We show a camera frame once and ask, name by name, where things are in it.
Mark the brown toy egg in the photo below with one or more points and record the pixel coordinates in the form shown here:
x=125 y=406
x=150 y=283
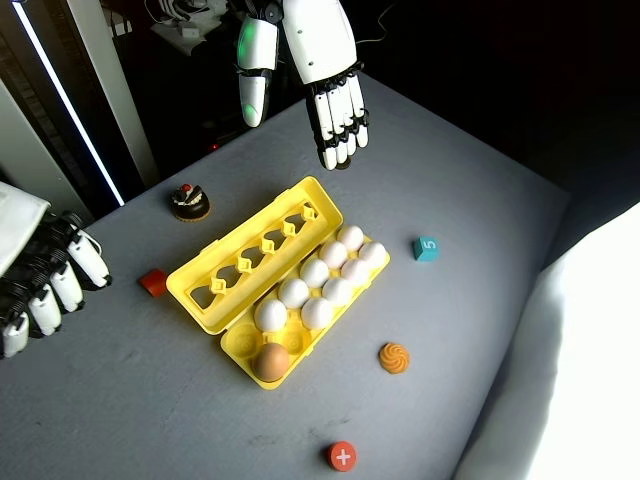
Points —
x=272 y=361

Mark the white light strip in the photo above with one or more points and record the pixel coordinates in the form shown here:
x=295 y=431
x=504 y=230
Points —
x=67 y=100

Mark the bright white cloth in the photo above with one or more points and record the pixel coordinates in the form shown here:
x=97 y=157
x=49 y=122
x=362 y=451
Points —
x=575 y=350

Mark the grey table cloth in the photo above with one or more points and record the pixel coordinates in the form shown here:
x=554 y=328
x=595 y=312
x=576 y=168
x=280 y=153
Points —
x=150 y=410

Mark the teal block with number five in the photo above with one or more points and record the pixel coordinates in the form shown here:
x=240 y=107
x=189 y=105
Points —
x=426 y=248

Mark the orange swirl toy cookie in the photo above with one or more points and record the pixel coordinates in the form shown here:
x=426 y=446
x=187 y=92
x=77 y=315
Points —
x=394 y=357

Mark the yellow plastic egg box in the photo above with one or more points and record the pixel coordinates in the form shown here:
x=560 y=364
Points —
x=200 y=280

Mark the white background device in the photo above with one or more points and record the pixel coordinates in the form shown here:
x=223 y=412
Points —
x=192 y=37

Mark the chocolate toy cake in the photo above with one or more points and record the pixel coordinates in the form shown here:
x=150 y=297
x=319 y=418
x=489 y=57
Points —
x=190 y=204

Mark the plain red-orange block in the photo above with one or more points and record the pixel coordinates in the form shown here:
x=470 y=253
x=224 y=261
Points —
x=153 y=283

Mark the white upright panel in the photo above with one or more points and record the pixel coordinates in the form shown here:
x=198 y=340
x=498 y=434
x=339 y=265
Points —
x=112 y=85

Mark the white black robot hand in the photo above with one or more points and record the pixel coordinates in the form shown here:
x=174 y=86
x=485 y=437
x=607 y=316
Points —
x=20 y=225
x=320 y=45

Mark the red cylinder with plus sign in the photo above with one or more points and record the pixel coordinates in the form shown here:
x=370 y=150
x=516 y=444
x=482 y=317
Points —
x=342 y=455

